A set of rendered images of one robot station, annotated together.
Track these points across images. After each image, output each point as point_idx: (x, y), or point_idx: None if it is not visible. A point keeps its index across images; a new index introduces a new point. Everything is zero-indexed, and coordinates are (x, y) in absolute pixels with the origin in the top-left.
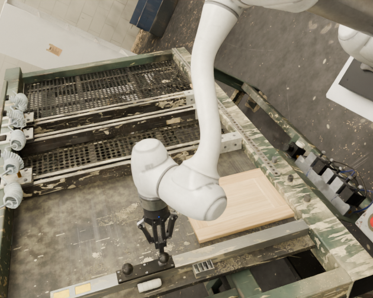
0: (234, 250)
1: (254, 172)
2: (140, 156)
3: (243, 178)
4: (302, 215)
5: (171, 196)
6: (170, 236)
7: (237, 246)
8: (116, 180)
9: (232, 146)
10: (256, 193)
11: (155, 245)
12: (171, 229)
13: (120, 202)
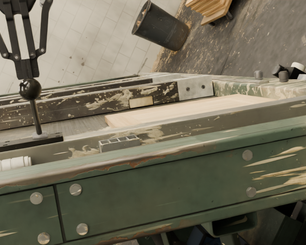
0: (181, 123)
1: (230, 96)
2: None
3: (212, 99)
4: None
5: None
6: (42, 46)
7: (186, 118)
8: (22, 128)
9: (199, 90)
10: (231, 103)
11: (15, 67)
12: (44, 28)
13: (15, 136)
